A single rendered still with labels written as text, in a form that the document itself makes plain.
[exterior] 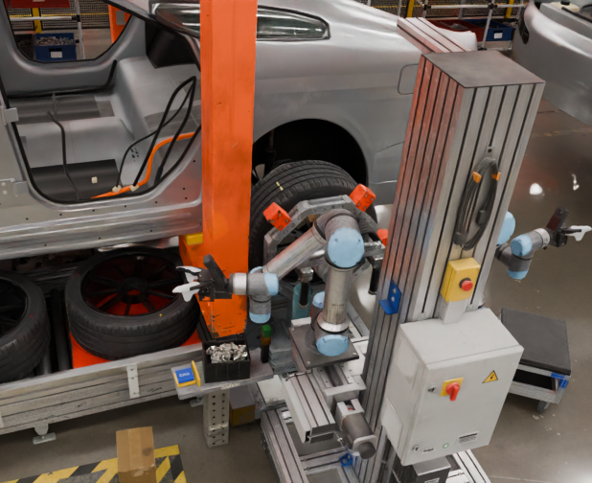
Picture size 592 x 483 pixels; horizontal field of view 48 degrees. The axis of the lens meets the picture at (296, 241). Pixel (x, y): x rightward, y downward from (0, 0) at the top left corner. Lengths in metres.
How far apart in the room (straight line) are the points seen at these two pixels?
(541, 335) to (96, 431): 2.30
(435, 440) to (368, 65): 1.74
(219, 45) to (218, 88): 0.15
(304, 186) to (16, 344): 1.46
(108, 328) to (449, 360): 1.70
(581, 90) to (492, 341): 3.10
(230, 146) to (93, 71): 2.35
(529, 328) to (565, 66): 2.12
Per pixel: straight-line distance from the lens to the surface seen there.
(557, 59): 5.21
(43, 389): 3.22
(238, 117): 2.48
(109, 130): 3.92
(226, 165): 2.56
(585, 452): 3.74
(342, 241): 2.12
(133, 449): 3.13
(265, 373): 3.03
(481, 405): 2.33
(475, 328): 2.23
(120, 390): 3.30
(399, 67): 3.32
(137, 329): 3.20
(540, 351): 3.64
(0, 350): 3.22
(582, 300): 4.69
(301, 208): 2.88
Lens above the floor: 2.65
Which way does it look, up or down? 35 degrees down
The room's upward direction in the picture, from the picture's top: 5 degrees clockwise
